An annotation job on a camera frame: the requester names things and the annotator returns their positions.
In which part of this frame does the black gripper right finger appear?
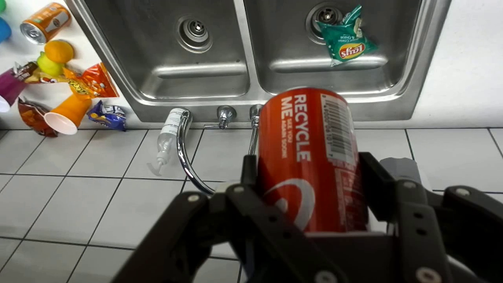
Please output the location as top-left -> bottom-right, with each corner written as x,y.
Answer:
361,152 -> 503,283

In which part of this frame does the green snack bag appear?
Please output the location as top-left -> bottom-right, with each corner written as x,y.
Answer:
317,4 -> 380,67

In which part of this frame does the blue plastic cup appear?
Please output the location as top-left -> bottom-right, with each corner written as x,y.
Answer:
0,15 -> 13,43

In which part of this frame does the clear pump sanitizer bottle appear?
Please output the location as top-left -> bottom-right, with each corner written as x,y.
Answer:
148,108 -> 186,177

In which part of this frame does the orange plastic cup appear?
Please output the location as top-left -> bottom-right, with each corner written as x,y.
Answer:
43,92 -> 95,136

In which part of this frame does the blue snack wrapper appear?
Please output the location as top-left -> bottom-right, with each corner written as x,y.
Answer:
86,98 -> 130,131

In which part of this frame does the orange toy fruit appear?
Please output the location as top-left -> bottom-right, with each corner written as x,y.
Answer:
45,37 -> 76,65

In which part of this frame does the chrome gooseneck faucet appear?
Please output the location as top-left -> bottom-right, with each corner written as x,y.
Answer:
175,106 -> 219,196

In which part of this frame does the red-brown snack bag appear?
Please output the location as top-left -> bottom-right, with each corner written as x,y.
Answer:
16,95 -> 60,138

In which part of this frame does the red soda can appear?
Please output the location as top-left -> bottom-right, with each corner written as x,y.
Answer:
257,86 -> 369,234

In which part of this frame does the stainless steel double sink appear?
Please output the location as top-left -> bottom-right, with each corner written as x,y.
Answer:
65,0 -> 453,122

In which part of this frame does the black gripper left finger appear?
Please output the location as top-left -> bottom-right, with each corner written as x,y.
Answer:
112,155 -> 348,283

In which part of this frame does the orange soda can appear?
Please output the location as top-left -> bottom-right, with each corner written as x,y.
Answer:
20,1 -> 73,45

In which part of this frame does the orange chip bag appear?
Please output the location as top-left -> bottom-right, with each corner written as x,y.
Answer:
62,62 -> 120,98

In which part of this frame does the silver snack wrapper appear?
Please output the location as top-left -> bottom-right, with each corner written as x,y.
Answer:
13,61 -> 42,84

